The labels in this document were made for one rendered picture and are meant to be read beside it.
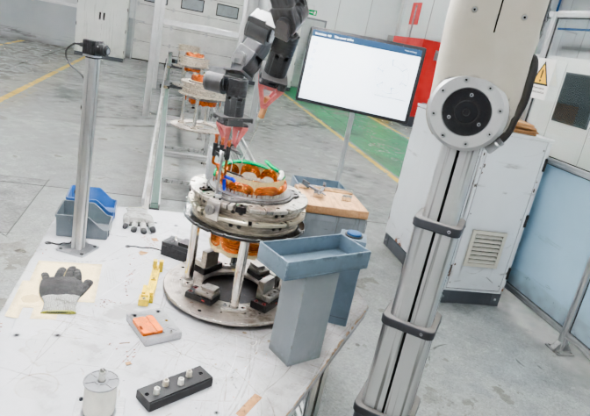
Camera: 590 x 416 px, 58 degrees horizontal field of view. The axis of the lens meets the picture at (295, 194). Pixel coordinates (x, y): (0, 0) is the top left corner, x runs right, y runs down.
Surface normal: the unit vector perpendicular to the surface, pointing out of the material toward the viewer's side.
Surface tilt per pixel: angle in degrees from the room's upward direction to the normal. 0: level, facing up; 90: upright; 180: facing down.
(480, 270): 93
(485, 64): 109
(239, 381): 0
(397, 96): 83
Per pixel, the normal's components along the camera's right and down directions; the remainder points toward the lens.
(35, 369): 0.19, -0.94
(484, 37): -0.45, 0.48
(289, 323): -0.79, 0.03
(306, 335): 0.59, 0.34
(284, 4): -0.40, 0.69
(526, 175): 0.20, 0.32
